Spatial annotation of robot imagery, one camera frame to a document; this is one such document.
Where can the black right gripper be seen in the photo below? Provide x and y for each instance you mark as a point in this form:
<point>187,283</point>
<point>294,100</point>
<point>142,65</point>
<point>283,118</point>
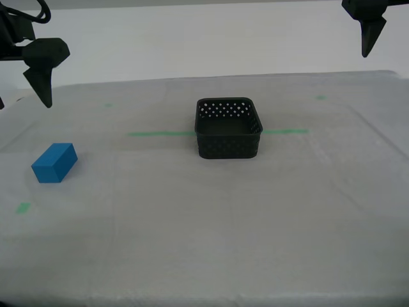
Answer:
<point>397,2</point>

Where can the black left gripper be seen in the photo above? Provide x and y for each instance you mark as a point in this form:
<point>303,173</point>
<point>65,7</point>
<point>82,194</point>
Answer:
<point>6,35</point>

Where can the blue rectangular block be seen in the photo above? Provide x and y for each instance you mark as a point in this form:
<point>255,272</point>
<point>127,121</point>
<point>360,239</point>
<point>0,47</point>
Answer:
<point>52,163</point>

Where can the black perforated plastic basket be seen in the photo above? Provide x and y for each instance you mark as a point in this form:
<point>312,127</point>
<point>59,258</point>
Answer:
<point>227,147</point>

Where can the small green tape mark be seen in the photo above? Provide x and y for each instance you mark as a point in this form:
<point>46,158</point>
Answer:
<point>108,105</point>
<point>23,208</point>
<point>321,97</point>

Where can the white table cloth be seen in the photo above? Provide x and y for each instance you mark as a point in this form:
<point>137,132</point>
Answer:
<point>204,224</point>

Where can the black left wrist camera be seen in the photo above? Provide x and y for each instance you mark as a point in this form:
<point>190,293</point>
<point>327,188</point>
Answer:
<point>24,30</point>

